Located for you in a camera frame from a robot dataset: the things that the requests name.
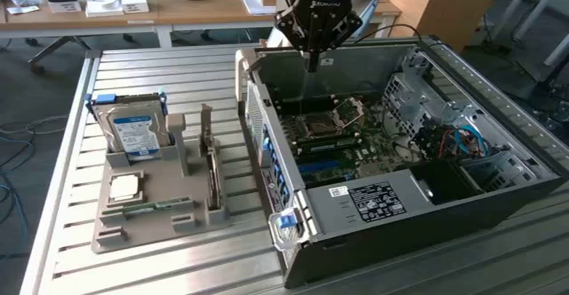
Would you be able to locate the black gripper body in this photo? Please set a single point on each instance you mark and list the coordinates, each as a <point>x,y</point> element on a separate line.
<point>325,5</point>

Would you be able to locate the graphics card with metal bracket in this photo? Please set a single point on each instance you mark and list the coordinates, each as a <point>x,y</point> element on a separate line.
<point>214,175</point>

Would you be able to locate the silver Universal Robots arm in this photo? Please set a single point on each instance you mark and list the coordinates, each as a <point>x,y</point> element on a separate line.
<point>366,8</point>

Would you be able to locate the white booklet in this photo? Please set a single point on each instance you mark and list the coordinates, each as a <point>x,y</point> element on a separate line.
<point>255,3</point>

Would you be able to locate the wooden cabinet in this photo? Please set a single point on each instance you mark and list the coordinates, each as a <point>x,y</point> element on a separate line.
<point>445,5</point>

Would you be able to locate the perforated metal disk bay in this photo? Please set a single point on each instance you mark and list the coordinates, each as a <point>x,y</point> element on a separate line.
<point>400,92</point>

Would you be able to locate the CPU socket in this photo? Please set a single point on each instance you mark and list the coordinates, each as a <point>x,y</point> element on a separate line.
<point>319,125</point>

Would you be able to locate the small white cube box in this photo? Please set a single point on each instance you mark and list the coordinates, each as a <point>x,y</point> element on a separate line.
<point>134,3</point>

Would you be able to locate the installed green RAM stick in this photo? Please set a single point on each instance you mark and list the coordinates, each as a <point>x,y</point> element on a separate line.
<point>325,143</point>

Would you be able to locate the green motherboard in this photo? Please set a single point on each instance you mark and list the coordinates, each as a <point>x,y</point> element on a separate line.
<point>378,148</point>

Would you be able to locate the flat white box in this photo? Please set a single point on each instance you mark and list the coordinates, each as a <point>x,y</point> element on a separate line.
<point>104,11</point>

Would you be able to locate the blue expansion slot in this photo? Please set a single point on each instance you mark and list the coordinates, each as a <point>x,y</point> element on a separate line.
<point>318,168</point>

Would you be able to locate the finned chipset heatsink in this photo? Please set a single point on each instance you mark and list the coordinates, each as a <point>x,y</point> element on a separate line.
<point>372,170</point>

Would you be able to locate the hard disk with blue rails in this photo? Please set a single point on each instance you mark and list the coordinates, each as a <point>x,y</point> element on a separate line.
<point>134,135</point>

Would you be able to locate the white box with black lid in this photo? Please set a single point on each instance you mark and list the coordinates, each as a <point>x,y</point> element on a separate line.
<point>62,0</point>

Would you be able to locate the grey power supply unit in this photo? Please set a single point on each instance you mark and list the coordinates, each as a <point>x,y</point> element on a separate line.
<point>329,208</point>

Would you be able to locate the grey slanted disk bay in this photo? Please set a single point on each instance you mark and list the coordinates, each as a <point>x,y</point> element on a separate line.
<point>511,172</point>

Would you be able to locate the white label card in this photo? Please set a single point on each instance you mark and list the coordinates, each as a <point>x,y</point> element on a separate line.
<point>22,9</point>

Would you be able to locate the silver CPU chip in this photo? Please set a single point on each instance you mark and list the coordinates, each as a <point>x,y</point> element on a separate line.
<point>123,186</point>

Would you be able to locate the green loose RAM stick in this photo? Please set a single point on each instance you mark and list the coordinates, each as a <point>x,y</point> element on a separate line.
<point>151,205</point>

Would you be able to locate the grey component holder tray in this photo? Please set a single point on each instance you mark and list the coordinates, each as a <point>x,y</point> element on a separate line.
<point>169,215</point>

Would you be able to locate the black open PC case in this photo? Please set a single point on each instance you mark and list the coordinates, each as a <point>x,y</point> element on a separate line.
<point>400,238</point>

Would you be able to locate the wooden desk with white frame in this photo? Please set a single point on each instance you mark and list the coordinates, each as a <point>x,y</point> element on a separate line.
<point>199,12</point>

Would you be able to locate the metal socket cover frame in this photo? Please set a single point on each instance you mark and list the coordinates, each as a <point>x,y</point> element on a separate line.
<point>356,100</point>

